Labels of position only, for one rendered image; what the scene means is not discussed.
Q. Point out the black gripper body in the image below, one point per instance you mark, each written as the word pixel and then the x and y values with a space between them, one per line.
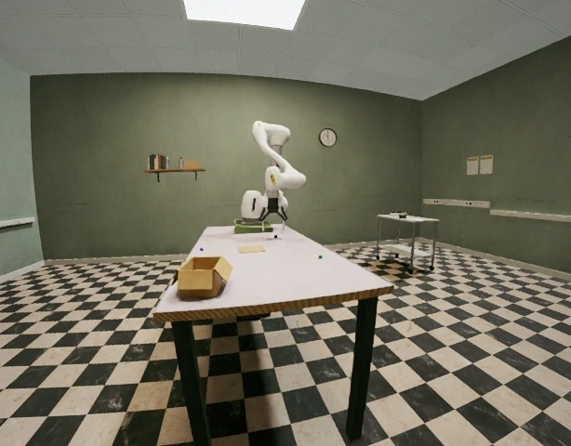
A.
pixel 272 203

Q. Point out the tan square mat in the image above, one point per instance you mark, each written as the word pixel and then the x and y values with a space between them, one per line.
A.
pixel 250 249

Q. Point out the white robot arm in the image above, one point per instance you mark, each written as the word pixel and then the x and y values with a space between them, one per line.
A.
pixel 253 202

